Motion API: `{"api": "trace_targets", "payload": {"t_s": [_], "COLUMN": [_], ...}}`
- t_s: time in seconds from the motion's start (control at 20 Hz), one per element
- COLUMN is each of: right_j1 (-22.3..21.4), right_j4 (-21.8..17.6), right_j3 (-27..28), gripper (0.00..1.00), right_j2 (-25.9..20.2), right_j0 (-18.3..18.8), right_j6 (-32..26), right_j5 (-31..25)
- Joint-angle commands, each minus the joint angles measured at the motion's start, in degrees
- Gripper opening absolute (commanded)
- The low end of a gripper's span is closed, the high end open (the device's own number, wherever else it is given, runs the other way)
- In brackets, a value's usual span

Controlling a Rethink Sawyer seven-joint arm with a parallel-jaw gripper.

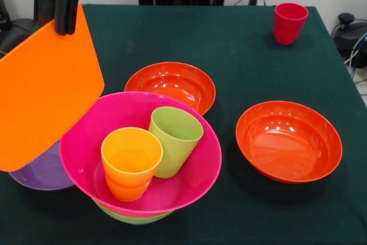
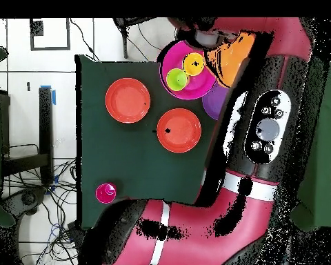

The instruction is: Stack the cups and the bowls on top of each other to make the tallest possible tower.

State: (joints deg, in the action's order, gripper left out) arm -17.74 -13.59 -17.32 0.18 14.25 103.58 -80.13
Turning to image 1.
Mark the yellow plastic cup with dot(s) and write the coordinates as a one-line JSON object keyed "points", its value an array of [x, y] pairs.
{"points": [[132, 170]]}

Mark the orange plastic bowl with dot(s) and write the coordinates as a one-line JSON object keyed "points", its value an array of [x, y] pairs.
{"points": [[48, 90]]}

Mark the pink plastic bowl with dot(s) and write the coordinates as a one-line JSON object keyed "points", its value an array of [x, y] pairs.
{"points": [[83, 141]]}

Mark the purple plastic bowl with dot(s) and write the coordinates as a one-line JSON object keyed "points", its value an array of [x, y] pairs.
{"points": [[46, 173]]}

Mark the red plastic cup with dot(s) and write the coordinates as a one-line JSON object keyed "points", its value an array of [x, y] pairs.
{"points": [[288, 27]]}

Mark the dark green tablecloth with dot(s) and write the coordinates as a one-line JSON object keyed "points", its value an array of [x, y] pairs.
{"points": [[258, 213]]}

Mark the green plastic cup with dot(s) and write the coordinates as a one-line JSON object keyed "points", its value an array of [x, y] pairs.
{"points": [[175, 153]]}

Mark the green plastic bowl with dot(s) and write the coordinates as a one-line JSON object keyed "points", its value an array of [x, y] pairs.
{"points": [[132, 217]]}

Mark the red plastic bowl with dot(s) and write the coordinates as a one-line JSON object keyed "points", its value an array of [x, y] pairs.
{"points": [[172, 84], [289, 141]]}

